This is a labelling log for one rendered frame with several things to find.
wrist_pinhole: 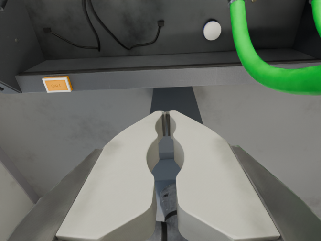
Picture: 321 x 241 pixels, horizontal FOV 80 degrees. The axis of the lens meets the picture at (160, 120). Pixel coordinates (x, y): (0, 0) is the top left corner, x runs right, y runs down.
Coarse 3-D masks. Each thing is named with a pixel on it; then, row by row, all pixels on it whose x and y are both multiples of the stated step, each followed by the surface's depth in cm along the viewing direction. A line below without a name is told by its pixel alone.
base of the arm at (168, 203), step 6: (168, 186) 63; (174, 186) 62; (162, 192) 64; (168, 192) 62; (174, 192) 60; (162, 198) 63; (168, 198) 62; (174, 198) 59; (162, 204) 62; (168, 204) 60; (174, 204) 58; (162, 210) 62; (168, 210) 59; (174, 210) 57; (168, 216) 57
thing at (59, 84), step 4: (64, 76) 39; (48, 80) 39; (52, 80) 39; (56, 80) 39; (60, 80) 39; (64, 80) 39; (68, 80) 39; (48, 84) 39; (52, 84) 39; (56, 84) 39; (60, 84) 39; (64, 84) 39; (48, 88) 40; (52, 88) 40; (56, 88) 40; (60, 88) 40; (64, 88) 40; (72, 88) 41
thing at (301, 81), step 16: (240, 0) 19; (240, 16) 18; (240, 32) 18; (240, 48) 17; (256, 64) 15; (256, 80) 14; (272, 80) 12; (288, 80) 10; (304, 80) 9; (320, 80) 8
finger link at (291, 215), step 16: (240, 160) 8; (256, 160) 8; (256, 176) 7; (272, 176) 7; (256, 192) 6; (272, 192) 6; (288, 192) 6; (272, 208) 6; (288, 208) 6; (304, 208) 6; (288, 224) 5; (304, 224) 5; (320, 224) 5; (272, 240) 5; (288, 240) 5; (304, 240) 5; (320, 240) 5
